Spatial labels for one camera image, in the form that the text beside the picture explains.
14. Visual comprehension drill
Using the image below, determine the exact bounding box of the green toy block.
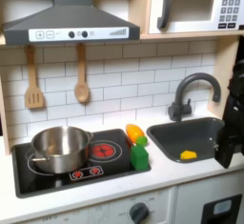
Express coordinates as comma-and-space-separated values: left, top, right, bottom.
130, 144, 150, 172

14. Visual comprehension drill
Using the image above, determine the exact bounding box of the orange toy carrot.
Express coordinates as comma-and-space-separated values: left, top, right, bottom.
125, 123, 150, 148

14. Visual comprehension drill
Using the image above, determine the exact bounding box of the yellow toy block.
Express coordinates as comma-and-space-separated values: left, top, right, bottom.
179, 150, 198, 162

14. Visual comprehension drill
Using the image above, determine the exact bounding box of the dark grey sink basin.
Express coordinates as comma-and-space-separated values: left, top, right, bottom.
146, 116, 234, 164

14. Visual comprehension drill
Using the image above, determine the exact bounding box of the dark grey tap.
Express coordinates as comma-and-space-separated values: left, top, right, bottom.
167, 71, 222, 123

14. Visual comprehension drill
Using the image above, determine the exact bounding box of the black stove top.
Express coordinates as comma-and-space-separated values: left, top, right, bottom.
11, 128, 152, 199

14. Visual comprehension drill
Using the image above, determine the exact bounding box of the dark grey oven knob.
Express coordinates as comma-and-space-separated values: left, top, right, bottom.
128, 201, 151, 224

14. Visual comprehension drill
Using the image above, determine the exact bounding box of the light wooden shelf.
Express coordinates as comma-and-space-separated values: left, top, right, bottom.
139, 30, 244, 41

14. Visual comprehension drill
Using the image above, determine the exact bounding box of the white toy microwave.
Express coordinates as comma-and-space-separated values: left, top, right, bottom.
148, 0, 244, 35

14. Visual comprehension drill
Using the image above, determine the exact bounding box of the wooden spoon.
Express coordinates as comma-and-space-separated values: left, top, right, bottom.
73, 43, 92, 105

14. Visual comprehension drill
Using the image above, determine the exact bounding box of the steel pot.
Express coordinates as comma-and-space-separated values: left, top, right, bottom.
26, 125, 94, 175

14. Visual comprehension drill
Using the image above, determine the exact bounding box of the wooden slotted spatula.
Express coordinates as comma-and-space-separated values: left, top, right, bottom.
24, 45, 46, 110

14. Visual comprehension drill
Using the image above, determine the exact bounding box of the grey range hood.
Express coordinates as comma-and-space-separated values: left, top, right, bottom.
1, 0, 141, 47

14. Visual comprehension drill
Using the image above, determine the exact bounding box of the grey microwave door handle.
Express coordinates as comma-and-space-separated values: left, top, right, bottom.
156, 0, 173, 31

